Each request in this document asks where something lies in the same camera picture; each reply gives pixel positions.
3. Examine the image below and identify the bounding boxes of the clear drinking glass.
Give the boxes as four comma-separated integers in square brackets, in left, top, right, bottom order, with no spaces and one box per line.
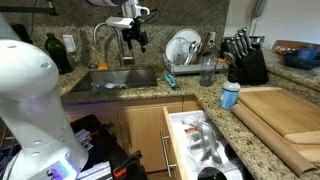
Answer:
[199,55,219,88]

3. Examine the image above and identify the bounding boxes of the black round item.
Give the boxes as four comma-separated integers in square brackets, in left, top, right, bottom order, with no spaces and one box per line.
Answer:
[196,166,228,180]

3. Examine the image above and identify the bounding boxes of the orange cardboard tray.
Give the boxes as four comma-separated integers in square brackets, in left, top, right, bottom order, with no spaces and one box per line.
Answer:
[271,39,303,56]

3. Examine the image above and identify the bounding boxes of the light wooden cutting board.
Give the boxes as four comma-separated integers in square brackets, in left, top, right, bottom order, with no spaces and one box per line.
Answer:
[284,130,320,165]

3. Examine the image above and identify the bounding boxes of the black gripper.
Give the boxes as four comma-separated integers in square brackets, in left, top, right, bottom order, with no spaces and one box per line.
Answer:
[121,18,150,54]

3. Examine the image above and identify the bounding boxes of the black knife block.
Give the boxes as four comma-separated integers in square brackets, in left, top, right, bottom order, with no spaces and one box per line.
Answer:
[220,45,270,86]

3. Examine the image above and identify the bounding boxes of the black orange clamp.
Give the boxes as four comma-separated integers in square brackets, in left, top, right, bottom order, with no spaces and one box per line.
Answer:
[112,150,144,180]

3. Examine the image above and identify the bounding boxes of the teal handled tool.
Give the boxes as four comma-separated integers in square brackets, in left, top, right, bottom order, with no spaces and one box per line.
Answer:
[162,74,176,90]
[167,73,181,90]

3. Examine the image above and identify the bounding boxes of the steel utensils in rack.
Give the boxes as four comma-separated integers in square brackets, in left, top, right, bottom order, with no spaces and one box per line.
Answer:
[184,31,213,66]

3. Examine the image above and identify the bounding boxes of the dark blue bowl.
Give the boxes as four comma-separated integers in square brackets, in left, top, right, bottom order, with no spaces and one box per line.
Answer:
[282,44,320,71]

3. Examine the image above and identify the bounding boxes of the large wooden cutting board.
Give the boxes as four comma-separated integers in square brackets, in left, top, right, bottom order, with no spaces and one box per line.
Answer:
[237,86,320,146]

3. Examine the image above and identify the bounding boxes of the steel knife handle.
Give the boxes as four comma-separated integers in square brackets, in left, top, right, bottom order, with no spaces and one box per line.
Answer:
[234,32,247,56]
[225,38,240,58]
[240,26,253,52]

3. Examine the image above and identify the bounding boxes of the steel drawer handle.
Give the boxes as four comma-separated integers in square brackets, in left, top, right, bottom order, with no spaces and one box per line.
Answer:
[159,130,178,179]

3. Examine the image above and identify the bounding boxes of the dark green glass bottle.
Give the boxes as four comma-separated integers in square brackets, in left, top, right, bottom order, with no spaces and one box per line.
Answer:
[44,32,73,75]

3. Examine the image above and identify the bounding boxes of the steel kitchen faucet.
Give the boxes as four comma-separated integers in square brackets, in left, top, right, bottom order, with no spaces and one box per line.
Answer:
[92,21,136,68]

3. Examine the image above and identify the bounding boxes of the translucent plastic container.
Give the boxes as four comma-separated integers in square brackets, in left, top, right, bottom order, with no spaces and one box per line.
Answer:
[165,36,192,65]

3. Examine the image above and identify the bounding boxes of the open wooden drawer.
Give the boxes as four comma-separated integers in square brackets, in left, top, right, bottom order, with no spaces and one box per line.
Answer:
[161,105,248,180]

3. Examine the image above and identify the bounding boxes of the plastic bags of cutlery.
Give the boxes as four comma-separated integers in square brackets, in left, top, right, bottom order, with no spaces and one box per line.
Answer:
[181,117,225,166]

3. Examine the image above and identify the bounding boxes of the grey dish drying rack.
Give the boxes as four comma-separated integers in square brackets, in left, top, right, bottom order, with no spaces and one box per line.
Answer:
[162,52,232,76]

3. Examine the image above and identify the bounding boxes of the orange sponge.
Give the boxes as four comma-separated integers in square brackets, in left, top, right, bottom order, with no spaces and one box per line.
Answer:
[96,61,109,71]

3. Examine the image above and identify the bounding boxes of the white wall outlet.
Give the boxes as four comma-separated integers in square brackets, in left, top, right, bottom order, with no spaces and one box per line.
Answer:
[62,34,78,54]

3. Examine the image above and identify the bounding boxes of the stainless steel sink basin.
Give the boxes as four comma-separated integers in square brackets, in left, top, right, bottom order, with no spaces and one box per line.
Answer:
[70,68,160,94]

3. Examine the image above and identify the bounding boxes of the white dinner plate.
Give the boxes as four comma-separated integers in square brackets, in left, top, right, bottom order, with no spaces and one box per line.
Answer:
[173,28,203,56]

